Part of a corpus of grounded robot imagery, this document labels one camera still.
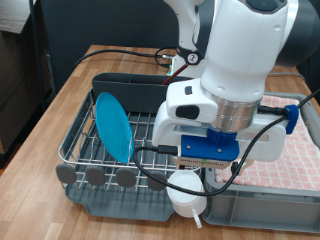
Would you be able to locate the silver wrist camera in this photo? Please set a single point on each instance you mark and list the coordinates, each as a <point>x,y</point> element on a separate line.
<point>203,163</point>

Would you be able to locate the dark grey cutlery holder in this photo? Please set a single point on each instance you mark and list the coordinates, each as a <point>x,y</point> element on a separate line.
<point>133,91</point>

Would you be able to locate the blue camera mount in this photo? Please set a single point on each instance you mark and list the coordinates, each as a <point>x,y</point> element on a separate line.
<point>210,148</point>

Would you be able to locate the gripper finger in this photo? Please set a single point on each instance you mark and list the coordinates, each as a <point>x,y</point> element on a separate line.
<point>182,168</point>

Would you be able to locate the grey shelf board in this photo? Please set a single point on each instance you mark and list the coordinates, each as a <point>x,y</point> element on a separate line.
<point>13,15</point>

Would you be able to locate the brown cardboard box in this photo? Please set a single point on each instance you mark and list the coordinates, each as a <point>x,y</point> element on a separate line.
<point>20,93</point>

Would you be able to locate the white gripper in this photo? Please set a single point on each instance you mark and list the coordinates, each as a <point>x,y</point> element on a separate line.
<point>266,146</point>

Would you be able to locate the grey plastic crate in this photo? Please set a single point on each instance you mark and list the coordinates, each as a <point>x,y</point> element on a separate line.
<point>260,210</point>

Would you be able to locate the pink checkered cloth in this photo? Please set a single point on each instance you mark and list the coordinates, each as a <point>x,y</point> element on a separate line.
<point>293,166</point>

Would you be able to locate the translucent plastic cup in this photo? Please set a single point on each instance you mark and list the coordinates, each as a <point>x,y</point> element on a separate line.
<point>186,196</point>

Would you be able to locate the grey plastic drain tray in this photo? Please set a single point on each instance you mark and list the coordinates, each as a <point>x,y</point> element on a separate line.
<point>100,203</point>

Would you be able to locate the black metal pole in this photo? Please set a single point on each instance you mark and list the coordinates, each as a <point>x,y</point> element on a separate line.
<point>36,50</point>

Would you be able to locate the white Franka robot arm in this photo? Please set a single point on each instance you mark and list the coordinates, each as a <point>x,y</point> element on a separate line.
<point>243,50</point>

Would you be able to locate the blue round plate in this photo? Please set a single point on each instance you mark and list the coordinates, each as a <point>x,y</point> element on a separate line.
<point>113,126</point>

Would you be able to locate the dark grey partition panel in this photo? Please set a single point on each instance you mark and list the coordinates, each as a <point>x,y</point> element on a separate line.
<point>110,23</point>

